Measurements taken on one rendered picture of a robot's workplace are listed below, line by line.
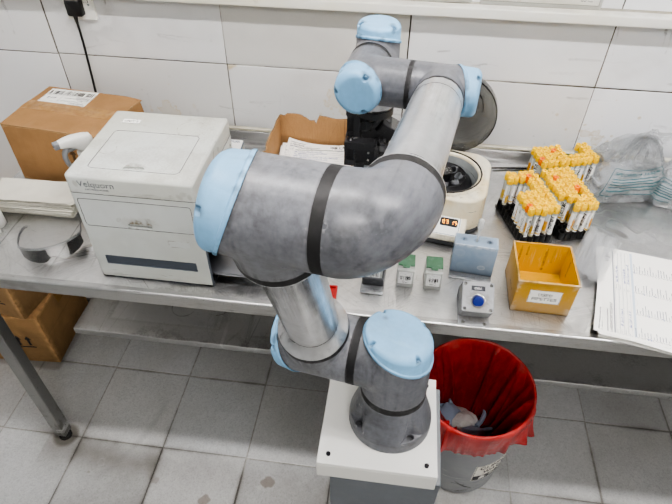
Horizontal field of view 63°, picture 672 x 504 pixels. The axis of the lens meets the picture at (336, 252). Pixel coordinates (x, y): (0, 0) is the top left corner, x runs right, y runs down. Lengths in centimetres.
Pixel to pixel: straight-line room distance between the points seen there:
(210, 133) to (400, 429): 76
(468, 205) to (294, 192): 95
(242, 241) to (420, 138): 24
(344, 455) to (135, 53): 130
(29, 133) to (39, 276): 44
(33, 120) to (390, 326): 122
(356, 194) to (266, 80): 123
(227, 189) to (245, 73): 120
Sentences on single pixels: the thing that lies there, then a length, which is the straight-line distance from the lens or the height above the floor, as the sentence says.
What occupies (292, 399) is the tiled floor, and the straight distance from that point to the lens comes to 217.
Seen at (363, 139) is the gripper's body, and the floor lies 128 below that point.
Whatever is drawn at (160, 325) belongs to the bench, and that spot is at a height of 27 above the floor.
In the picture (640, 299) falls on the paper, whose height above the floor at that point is 89.
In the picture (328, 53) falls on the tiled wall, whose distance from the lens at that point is 165.
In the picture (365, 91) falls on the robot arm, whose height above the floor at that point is 145.
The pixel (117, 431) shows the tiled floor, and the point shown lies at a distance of 224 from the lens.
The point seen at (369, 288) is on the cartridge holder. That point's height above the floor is 89.
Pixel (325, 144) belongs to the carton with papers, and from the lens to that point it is 171.
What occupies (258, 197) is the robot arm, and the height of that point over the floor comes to 152.
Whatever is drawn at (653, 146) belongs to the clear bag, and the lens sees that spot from 174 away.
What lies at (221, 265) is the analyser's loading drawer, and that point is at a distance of 135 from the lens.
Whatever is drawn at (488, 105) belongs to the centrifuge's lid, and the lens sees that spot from 163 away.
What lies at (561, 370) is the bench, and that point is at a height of 27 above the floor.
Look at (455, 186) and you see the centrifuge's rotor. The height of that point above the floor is 98.
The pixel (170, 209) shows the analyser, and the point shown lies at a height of 111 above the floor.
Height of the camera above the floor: 184
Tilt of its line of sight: 43 degrees down
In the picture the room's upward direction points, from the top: 1 degrees clockwise
